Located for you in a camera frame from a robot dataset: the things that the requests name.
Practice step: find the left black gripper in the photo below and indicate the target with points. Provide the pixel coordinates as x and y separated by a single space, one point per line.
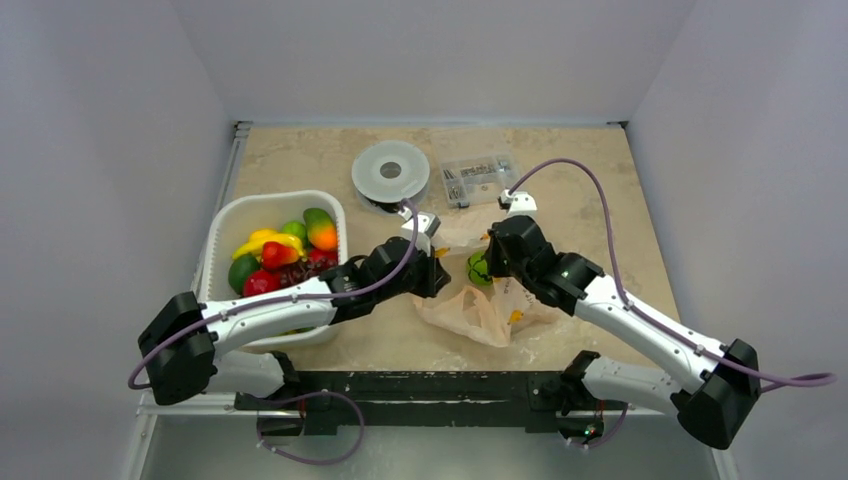
434 276

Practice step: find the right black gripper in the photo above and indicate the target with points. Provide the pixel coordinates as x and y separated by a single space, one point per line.
495 252

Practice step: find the green fake fruit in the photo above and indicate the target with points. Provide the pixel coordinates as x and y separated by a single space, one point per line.
477 269

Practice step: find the orange printed plastic bag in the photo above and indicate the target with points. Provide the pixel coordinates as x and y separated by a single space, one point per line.
489 315

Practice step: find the green orange mango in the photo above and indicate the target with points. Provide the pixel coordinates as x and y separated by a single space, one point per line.
321 229

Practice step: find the red orange fake fruit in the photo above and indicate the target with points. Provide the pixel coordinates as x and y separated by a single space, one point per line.
275 256

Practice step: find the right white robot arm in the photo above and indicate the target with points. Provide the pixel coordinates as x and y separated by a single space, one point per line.
710 387

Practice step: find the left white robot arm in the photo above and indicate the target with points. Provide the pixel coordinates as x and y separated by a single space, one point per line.
190 348

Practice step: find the clear screw organizer box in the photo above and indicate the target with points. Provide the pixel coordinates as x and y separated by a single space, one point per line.
475 164

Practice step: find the grey filament spool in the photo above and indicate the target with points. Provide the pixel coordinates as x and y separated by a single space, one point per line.
389 171

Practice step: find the red apple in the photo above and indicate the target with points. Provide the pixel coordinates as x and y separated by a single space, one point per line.
322 258

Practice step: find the red purple grape bunch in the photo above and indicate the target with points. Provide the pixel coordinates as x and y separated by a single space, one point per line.
299 272

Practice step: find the small green lime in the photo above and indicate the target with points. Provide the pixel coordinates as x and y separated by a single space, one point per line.
297 229

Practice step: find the red strawberry fruit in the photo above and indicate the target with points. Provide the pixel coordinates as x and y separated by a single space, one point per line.
260 282

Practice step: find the yellow banana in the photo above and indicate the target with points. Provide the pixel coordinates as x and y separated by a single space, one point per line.
254 246

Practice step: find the white plastic basket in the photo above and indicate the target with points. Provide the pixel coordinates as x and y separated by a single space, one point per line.
252 217

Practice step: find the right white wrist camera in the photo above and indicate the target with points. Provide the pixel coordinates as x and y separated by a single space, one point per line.
518 203

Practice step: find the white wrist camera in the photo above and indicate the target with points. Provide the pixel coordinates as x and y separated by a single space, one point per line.
518 203
419 228

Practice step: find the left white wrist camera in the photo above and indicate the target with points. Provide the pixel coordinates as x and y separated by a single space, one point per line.
419 228

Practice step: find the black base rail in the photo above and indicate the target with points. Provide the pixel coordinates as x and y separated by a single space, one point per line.
533 401

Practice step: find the aluminium frame rail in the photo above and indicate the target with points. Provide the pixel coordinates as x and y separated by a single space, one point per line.
143 431

